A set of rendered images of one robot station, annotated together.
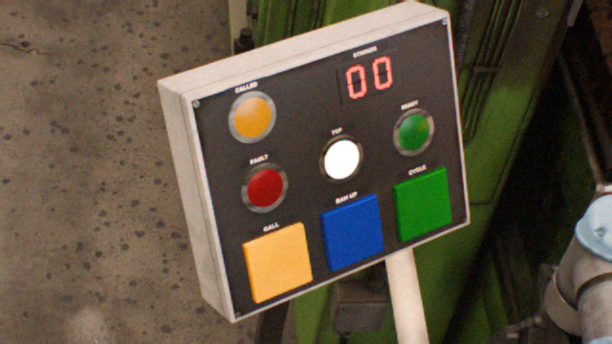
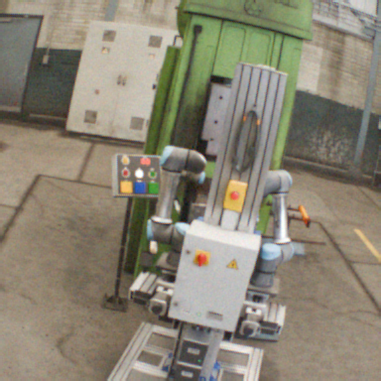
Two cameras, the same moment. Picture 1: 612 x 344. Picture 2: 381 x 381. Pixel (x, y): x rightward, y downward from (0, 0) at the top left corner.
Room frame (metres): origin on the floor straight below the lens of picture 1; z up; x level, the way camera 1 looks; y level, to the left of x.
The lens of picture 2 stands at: (-2.82, -0.88, 2.15)
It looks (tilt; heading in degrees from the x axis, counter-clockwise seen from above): 16 degrees down; 8
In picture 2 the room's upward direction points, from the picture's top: 12 degrees clockwise
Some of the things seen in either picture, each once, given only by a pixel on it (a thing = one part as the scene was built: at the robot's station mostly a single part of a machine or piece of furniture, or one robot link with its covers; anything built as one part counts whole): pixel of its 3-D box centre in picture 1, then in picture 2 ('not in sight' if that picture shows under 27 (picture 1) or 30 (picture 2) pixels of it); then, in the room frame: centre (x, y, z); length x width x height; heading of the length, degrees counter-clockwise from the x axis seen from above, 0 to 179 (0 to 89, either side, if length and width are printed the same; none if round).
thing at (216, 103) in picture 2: not in sight; (230, 112); (1.38, -0.50, 1.56); 0.42 x 0.39 x 0.40; 14
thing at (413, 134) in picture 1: (413, 132); not in sight; (0.95, -0.11, 1.09); 0.05 x 0.03 x 0.04; 104
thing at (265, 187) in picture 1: (264, 187); not in sight; (0.82, 0.05, 1.09); 0.05 x 0.03 x 0.04; 104
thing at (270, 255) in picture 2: not in sight; (269, 257); (0.24, -0.99, 0.98); 0.13 x 0.12 x 0.14; 149
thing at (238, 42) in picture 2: not in sight; (240, 50); (1.52, -0.46, 2.06); 0.44 x 0.41 x 0.47; 14
